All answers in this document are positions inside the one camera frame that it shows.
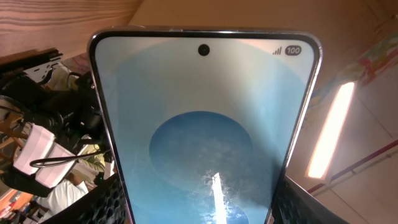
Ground ceiling light fixture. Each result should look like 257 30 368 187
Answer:
306 82 356 180

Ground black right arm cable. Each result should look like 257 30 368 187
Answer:
29 151 111 169

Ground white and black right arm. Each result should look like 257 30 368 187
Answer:
1 72 104 149

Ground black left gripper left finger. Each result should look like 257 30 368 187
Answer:
44 174 126 224

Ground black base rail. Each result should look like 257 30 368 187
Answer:
1 48 63 84

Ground smartphone with blue screen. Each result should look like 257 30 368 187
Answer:
87 28 322 224

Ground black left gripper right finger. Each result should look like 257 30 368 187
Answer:
272 176 348 224

